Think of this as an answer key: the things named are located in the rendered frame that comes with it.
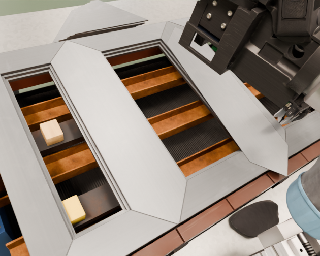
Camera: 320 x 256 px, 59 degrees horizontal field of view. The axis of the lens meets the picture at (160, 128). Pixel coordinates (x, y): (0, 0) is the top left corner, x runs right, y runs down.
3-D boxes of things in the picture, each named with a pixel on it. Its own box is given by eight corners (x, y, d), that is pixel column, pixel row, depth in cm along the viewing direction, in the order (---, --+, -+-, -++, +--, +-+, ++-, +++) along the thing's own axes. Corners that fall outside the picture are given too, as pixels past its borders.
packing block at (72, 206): (58, 208, 76) (57, 202, 72) (76, 199, 78) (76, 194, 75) (67, 228, 73) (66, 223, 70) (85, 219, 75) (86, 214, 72)
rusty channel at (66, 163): (-12, 186, 84) (-17, 179, 80) (312, 62, 160) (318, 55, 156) (-4, 209, 81) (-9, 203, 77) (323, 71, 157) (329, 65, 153)
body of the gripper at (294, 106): (274, 104, 94) (295, 79, 84) (290, 97, 98) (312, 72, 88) (290, 122, 91) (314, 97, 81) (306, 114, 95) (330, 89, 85)
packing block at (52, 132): (40, 131, 87) (39, 123, 84) (56, 126, 90) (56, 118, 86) (48, 146, 85) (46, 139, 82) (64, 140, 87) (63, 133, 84)
